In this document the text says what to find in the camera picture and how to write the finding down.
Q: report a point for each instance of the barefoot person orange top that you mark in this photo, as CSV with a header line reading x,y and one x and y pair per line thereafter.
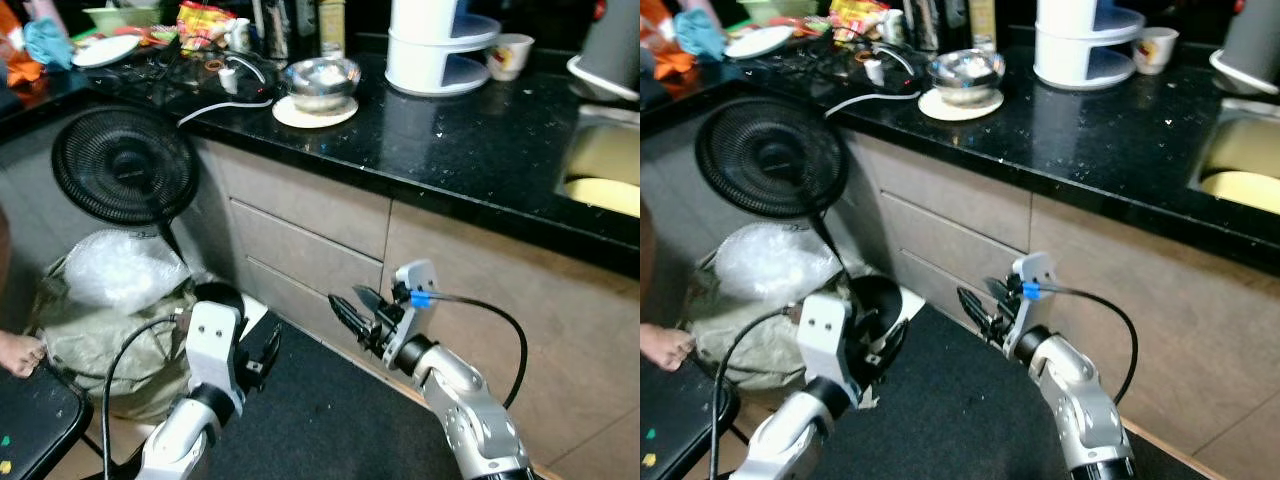
x,y
18,352

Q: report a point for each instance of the plain white plate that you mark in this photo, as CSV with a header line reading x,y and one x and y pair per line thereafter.
x,y
105,50
760,42

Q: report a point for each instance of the white charger plug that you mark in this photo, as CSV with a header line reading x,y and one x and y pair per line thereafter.
x,y
876,72
228,82

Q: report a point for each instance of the black stool seat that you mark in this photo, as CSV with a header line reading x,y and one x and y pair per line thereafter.
x,y
680,440
35,430

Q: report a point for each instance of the white tiered plastic rack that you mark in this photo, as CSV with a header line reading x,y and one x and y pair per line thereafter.
x,y
1075,55
430,60

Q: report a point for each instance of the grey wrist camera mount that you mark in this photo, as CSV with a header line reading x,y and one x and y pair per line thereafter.
x,y
1035,270
213,345
825,335
420,280

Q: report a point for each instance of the teal cloth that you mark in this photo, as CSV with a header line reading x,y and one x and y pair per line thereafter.
x,y
700,35
48,45

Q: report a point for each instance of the stainless steel sink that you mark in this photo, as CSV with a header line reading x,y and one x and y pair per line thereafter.
x,y
610,150
1250,140

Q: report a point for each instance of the black glass blender jug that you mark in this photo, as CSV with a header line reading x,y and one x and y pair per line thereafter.
x,y
275,30
925,25

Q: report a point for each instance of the pale yellow plate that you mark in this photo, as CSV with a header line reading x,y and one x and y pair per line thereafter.
x,y
1245,190
610,195

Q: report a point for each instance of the kitchen base cabinet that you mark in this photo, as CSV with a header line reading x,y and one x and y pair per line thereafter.
x,y
1100,250
450,260

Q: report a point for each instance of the clear bubble wrap bundle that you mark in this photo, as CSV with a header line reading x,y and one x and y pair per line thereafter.
x,y
770,265
120,270

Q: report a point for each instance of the black floor mat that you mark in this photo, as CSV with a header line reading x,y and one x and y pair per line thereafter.
x,y
330,420
960,410

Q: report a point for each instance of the grey cylinder water purifier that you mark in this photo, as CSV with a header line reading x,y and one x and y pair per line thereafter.
x,y
615,45
1255,40

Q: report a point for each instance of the green plastic basket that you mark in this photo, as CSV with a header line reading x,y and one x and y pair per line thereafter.
x,y
780,8
120,15

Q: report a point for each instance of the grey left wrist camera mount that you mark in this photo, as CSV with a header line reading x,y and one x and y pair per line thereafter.
x,y
825,335
213,345

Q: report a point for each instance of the olive woven sack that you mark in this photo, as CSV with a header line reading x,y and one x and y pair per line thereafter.
x,y
90,350
750,345

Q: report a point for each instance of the black electric fan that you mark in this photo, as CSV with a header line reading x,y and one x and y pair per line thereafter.
x,y
770,155
125,165

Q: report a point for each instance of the white cartoon print cup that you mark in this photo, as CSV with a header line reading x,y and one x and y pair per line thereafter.
x,y
1155,52
510,58

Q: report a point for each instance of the floral patterned plate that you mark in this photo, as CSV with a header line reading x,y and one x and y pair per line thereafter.
x,y
960,112
315,120

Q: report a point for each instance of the black power strip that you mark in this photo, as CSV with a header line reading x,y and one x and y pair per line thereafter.
x,y
905,82
255,90

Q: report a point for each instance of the red yellow snack packet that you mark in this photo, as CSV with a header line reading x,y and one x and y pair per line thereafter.
x,y
205,25
855,18

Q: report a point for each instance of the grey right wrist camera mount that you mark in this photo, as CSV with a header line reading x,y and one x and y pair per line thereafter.
x,y
420,280
1035,270

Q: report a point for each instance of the yellow tin box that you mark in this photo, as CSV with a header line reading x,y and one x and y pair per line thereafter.
x,y
332,25
982,22

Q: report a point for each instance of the black induction cooktop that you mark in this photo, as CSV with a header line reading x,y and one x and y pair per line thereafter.
x,y
170,85
820,75

